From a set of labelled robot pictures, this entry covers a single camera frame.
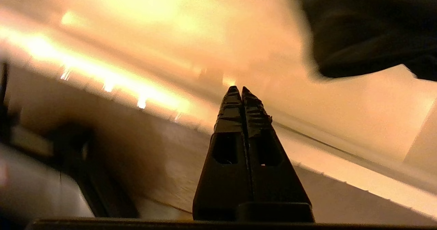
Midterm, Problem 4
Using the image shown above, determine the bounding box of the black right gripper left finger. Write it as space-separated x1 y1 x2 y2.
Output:
192 86 254 222

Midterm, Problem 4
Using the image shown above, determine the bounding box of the white drawer with dark handle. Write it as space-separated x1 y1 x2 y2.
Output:
164 97 437 225

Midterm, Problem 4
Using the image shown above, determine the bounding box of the black umbrella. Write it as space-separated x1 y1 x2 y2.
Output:
296 0 437 82

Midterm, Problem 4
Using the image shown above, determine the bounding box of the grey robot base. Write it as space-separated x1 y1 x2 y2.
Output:
0 121 140 224

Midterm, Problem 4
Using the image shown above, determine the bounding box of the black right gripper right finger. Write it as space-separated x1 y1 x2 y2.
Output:
239 86 315 222

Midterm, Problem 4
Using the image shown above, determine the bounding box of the white fluted cabinet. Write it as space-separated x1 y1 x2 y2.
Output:
0 0 437 189

